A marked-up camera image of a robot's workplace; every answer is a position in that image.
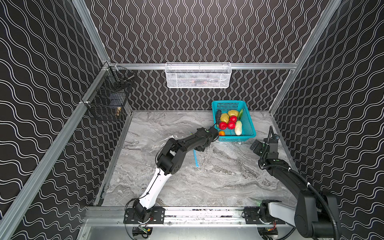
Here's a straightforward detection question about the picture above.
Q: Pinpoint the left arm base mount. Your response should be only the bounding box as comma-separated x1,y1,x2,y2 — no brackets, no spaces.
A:
124,207,165,225

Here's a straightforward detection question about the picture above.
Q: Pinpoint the yellow potato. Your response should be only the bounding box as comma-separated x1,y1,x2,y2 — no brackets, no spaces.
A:
220,113,230,124

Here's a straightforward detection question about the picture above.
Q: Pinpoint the dark eggplant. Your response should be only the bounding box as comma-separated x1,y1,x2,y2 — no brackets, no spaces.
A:
215,110,222,125

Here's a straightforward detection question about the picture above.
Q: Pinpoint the clear zip top bag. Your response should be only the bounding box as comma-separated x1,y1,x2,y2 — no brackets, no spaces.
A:
156,135,199,174

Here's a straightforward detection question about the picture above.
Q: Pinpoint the brass object in basket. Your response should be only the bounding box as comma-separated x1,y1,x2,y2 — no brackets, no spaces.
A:
116,107,122,117

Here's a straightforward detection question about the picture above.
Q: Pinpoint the teal plastic basket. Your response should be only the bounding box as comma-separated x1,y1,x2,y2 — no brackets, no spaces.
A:
212,100,257,142

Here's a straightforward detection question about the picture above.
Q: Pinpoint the clear wall-mounted basket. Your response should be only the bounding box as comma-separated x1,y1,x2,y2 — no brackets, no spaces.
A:
165,62,232,89

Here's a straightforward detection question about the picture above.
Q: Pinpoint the green pepper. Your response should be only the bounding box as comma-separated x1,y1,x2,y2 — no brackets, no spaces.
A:
238,109,244,121

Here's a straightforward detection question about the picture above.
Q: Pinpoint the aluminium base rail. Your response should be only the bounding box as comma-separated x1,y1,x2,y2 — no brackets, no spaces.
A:
83,206,293,228

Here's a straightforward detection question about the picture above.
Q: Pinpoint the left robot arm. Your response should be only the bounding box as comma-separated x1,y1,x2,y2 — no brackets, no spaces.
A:
133,127,219,211

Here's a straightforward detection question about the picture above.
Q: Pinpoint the black wire wall basket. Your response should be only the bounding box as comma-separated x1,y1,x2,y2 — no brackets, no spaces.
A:
83,63,137,122

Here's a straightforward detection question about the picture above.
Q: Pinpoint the yellow lemon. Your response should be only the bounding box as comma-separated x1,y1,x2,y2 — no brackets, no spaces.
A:
228,110,240,118

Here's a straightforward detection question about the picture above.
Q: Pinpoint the red tomato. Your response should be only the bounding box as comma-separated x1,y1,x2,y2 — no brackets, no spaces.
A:
227,116,238,130
219,122,228,131

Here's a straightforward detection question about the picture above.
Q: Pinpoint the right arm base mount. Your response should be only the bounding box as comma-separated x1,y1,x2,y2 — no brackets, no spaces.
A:
242,207,286,225

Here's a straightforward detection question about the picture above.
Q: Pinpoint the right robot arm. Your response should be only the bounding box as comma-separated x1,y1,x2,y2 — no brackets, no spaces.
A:
250,127,342,240

